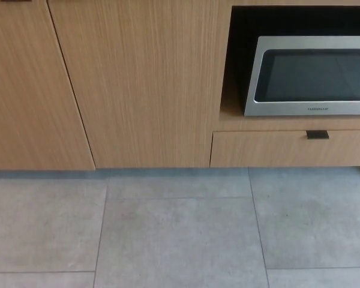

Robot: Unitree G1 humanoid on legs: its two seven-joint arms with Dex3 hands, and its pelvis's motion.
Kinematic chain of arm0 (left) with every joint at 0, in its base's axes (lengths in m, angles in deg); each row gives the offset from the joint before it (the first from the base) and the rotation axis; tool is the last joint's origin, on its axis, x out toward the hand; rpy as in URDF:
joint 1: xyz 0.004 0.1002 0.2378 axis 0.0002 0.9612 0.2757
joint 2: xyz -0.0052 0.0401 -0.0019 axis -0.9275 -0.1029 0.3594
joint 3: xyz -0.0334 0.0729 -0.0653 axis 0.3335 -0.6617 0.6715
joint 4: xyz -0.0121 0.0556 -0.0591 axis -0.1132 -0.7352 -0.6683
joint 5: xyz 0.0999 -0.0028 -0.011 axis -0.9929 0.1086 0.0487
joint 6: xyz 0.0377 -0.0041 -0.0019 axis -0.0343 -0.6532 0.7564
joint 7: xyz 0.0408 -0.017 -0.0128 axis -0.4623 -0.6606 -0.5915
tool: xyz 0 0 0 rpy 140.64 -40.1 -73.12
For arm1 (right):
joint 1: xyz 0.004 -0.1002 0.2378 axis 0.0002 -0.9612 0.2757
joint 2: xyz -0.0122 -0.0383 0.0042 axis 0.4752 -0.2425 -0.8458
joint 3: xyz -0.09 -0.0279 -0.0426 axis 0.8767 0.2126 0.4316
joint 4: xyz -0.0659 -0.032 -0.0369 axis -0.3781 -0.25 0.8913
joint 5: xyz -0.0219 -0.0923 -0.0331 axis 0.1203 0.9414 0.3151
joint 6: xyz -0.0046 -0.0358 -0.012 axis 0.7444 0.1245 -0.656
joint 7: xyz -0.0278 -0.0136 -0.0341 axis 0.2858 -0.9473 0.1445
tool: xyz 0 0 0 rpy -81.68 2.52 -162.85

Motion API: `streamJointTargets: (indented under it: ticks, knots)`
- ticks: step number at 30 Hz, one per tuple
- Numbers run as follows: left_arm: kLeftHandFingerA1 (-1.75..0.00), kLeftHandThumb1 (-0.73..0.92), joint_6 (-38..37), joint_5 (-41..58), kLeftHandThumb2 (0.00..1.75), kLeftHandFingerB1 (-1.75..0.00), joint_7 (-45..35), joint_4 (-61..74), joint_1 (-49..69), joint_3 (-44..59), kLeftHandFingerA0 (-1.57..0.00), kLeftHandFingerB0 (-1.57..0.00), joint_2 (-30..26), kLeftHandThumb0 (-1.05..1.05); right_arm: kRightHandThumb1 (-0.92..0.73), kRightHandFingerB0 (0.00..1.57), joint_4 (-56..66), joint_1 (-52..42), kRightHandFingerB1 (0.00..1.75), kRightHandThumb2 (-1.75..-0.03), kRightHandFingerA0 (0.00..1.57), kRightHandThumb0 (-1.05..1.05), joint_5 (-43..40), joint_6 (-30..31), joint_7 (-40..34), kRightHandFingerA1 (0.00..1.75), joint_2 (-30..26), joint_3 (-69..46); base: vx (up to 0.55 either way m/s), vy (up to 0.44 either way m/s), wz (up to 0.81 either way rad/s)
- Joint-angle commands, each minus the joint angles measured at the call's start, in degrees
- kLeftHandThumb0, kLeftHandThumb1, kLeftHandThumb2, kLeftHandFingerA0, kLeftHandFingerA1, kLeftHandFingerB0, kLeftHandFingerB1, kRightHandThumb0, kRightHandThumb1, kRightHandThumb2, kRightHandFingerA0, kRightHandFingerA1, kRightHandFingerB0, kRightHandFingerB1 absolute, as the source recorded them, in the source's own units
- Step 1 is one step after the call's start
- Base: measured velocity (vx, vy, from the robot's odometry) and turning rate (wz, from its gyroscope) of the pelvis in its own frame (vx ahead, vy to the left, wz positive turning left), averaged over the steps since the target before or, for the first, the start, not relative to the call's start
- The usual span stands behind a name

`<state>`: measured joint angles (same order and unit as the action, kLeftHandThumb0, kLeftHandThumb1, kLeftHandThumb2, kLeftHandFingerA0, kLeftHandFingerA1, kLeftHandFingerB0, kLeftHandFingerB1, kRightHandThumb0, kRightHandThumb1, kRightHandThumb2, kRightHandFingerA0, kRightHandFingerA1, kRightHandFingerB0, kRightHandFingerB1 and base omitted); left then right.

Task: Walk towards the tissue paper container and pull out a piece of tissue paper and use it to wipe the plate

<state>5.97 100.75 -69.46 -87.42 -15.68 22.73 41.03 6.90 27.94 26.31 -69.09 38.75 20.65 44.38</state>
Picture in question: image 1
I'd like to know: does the wooden microwave niche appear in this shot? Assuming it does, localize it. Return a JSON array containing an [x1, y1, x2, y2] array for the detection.
[[218, 4, 360, 132]]

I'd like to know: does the wide wooden cabinet panel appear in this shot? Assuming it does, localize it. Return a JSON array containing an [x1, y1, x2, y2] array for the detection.
[[47, 0, 232, 169]]

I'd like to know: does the wooden drawer front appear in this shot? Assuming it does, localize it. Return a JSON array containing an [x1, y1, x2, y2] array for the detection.
[[209, 129, 360, 168]]

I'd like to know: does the stainless steel microwave oven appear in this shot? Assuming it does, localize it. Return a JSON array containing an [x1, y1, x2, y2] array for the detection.
[[243, 35, 360, 118]]

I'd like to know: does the narrow wooden cabinet door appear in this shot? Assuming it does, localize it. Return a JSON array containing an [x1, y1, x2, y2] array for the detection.
[[0, 0, 96, 171]]

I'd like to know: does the black drawer handle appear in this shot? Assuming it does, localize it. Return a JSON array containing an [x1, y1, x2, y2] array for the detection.
[[305, 130, 329, 140]]

